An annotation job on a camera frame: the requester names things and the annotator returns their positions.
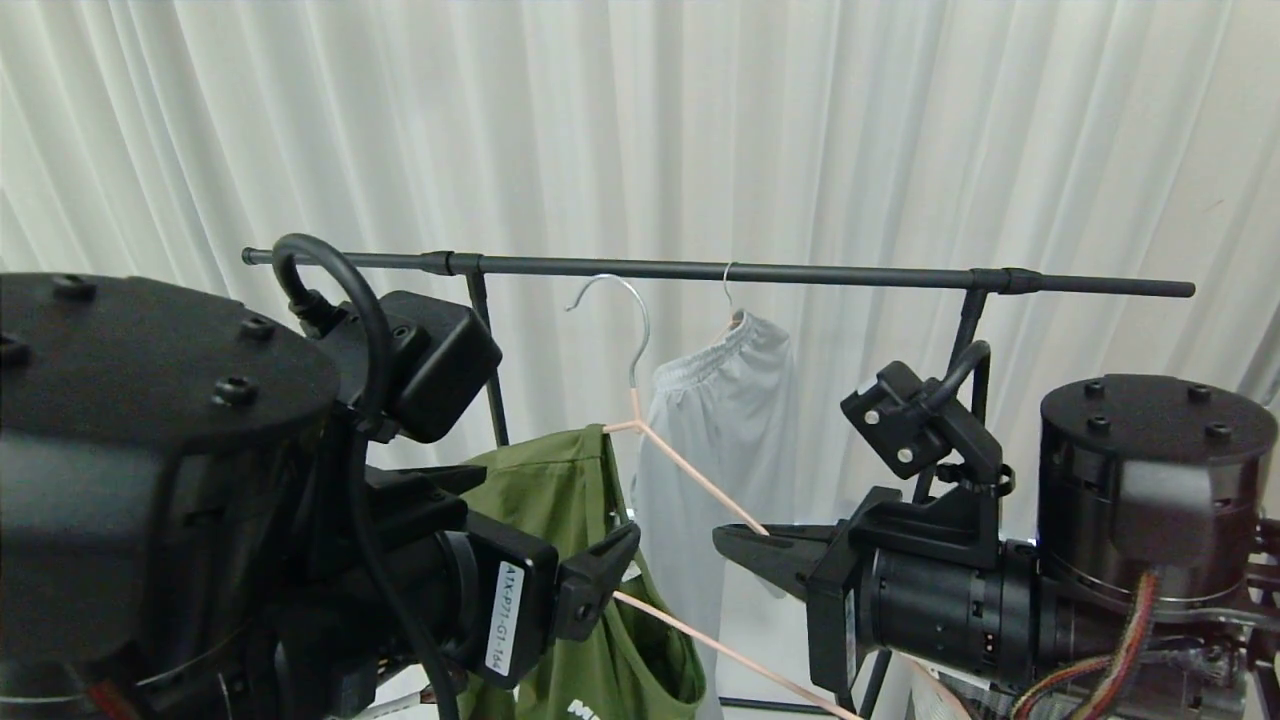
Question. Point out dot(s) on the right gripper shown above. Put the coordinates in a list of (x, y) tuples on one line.
[(930, 620)]

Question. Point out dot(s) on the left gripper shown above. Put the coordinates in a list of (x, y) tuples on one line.
[(520, 580)]

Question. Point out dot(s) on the green garment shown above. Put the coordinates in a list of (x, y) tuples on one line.
[(560, 500)]

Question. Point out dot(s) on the pink clothes hanger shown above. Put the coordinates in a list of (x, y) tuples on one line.
[(636, 410), (727, 290)]

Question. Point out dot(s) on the pale grey shorts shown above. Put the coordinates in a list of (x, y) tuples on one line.
[(720, 420)]

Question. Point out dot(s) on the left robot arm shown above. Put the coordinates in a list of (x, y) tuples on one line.
[(120, 450)]

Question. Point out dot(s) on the white laundry basket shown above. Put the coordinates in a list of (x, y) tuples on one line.
[(965, 708)]

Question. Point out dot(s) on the black clothes rack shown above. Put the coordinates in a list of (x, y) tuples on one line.
[(800, 273)]

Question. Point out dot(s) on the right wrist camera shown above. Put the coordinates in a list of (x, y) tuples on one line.
[(900, 420)]

